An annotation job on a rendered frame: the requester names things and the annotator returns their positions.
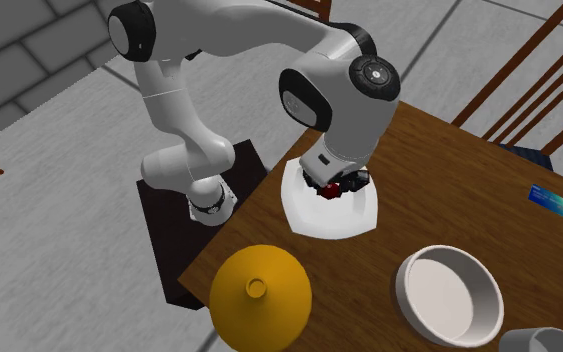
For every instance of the brown wooden table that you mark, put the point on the brown wooden table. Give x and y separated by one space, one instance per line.
446 195

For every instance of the grey cup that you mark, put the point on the grey cup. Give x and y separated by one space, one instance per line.
520 342

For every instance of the white round bowl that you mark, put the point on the white round bowl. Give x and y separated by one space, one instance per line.
437 292

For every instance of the yellow cone-shaped lid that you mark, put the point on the yellow cone-shaped lid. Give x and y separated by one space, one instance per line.
281 312

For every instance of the white square plate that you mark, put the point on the white square plate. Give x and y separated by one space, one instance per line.
325 217

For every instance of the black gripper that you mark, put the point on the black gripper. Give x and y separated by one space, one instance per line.
354 181

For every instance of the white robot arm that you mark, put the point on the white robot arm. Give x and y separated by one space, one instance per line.
242 29

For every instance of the wooden chair with blue seat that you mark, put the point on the wooden chair with blue seat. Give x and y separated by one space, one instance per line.
515 61

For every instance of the blue card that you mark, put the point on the blue card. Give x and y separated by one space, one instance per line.
548 200

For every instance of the small red ball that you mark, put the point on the small red ball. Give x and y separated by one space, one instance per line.
330 191

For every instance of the dark robot stand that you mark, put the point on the dark robot stand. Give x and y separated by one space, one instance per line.
164 244

